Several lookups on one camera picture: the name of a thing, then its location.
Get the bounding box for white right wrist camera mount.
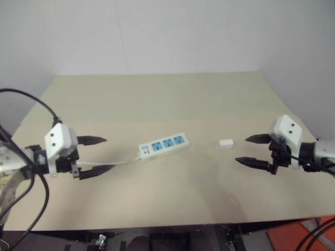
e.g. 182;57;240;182
269;114;303;170

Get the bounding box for small white plug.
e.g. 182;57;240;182
215;140;235;150

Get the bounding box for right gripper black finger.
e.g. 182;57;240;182
234;156;271;171
244;133;272;145

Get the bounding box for black left wrist camera cable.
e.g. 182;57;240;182
0;88;64;129

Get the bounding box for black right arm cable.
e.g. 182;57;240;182
287;155;335;179

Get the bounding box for white power strip blue sockets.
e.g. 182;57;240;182
137;132;191;159

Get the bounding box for orange red floor object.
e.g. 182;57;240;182
263;214;335;251

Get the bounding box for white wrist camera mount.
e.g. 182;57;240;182
43;122;79;179
269;114;303;170

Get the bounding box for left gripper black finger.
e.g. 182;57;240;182
78;164;116;181
76;135;108;147

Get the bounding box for black floor cable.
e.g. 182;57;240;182
295;219;335;251

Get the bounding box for small metal bracket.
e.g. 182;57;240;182
94;233;107;247

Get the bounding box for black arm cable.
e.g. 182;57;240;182
287;155;335;179
0;122;51;251

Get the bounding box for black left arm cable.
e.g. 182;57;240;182
0;122;51;251

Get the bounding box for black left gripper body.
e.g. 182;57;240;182
55;148;81;181

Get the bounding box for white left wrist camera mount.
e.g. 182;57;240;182
43;122;79;179

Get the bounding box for white cable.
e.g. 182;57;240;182
76;155;140;168

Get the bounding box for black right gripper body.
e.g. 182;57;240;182
268;138;293;176

